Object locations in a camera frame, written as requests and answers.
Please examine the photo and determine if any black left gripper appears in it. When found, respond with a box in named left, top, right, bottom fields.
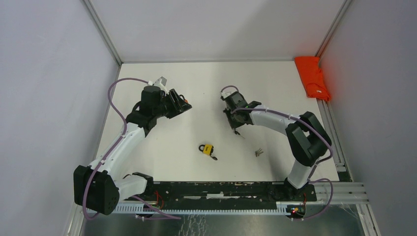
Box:
left=153, top=88, right=191, bottom=119

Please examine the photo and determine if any silver key bunch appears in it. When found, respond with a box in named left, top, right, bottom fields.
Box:
left=254, top=148, right=264, bottom=157

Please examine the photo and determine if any yellow padlock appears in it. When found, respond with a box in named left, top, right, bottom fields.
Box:
left=198, top=144, right=218, bottom=161

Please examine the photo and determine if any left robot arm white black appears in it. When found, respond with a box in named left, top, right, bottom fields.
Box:
left=73, top=86, right=192, bottom=219

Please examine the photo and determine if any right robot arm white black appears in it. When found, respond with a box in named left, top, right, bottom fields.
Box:
left=220, top=91, right=331, bottom=201

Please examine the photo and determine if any orange folded cloth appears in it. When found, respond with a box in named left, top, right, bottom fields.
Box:
left=294, top=56, right=331, bottom=102

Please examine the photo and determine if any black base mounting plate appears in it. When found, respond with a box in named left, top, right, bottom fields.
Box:
left=138, top=181, right=317, bottom=210

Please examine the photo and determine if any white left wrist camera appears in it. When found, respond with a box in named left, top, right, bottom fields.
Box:
left=148, top=77, right=169, bottom=95

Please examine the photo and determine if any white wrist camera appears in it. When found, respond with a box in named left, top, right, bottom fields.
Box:
left=148, top=77, right=169, bottom=95
left=220, top=91, right=234, bottom=100

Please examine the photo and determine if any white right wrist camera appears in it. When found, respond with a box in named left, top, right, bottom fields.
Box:
left=220, top=91, right=234, bottom=100

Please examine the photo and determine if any slotted cable duct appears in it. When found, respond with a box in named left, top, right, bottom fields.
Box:
left=85, top=204, right=291, bottom=216

